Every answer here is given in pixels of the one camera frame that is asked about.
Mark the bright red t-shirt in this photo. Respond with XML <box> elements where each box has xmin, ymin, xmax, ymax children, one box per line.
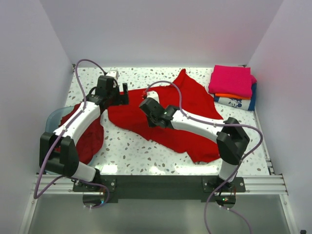
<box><xmin>108</xmin><ymin>69</ymin><xmax>223</xmax><ymax>163</ymax></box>

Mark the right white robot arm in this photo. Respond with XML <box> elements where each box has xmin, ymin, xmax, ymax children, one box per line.
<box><xmin>139</xmin><ymin>97</ymin><xmax>250</xmax><ymax>192</ymax></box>

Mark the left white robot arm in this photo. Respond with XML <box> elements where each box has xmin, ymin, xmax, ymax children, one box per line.
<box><xmin>39</xmin><ymin>70</ymin><xmax>129</xmax><ymax>191</ymax></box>

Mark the dark red t-shirt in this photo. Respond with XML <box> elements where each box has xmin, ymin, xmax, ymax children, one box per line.
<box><xmin>60</xmin><ymin>103</ymin><xmax>105</xmax><ymax>165</ymax></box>

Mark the translucent blue plastic bin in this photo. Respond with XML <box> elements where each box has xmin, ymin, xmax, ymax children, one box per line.
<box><xmin>45</xmin><ymin>106</ymin><xmax>74</xmax><ymax>133</ymax></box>

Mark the folded orange t-shirt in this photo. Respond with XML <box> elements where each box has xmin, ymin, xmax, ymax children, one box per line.
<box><xmin>215</xmin><ymin>93</ymin><xmax>251</xmax><ymax>100</ymax></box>

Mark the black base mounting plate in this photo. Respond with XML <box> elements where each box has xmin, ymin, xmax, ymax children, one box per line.
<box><xmin>73</xmin><ymin>174</ymin><xmax>246</xmax><ymax>204</ymax></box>

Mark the folded white printed t-shirt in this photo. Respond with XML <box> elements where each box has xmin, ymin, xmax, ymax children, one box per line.
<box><xmin>214</xmin><ymin>96</ymin><xmax>251</xmax><ymax>110</ymax></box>

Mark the folded pink t-shirt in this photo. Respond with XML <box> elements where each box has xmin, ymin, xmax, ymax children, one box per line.
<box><xmin>208</xmin><ymin>65</ymin><xmax>256</xmax><ymax>99</ymax></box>

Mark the folded blue t-shirt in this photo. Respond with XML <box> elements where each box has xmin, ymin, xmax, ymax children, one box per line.
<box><xmin>248</xmin><ymin>83</ymin><xmax>257</xmax><ymax>111</ymax></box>

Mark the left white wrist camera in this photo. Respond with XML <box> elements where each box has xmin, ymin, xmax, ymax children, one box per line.
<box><xmin>106</xmin><ymin>70</ymin><xmax>119</xmax><ymax>80</ymax></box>

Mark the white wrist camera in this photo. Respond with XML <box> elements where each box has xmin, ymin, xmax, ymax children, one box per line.
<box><xmin>142</xmin><ymin>91</ymin><xmax>160</xmax><ymax>103</ymax></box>
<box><xmin>106</xmin><ymin>70</ymin><xmax>119</xmax><ymax>80</ymax></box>

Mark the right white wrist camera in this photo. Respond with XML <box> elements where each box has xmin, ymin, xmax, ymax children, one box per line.
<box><xmin>142</xmin><ymin>91</ymin><xmax>160</xmax><ymax>103</ymax></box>

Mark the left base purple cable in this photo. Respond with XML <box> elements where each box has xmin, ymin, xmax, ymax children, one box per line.
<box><xmin>70</xmin><ymin>177</ymin><xmax>111</xmax><ymax>210</ymax></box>

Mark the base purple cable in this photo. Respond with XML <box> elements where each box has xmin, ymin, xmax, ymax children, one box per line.
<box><xmin>203</xmin><ymin>175</ymin><xmax>252</xmax><ymax>234</ymax></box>
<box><xmin>70</xmin><ymin>177</ymin><xmax>111</xmax><ymax>210</ymax></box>

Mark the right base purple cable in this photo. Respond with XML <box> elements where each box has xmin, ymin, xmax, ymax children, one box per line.
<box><xmin>203</xmin><ymin>175</ymin><xmax>252</xmax><ymax>234</ymax></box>

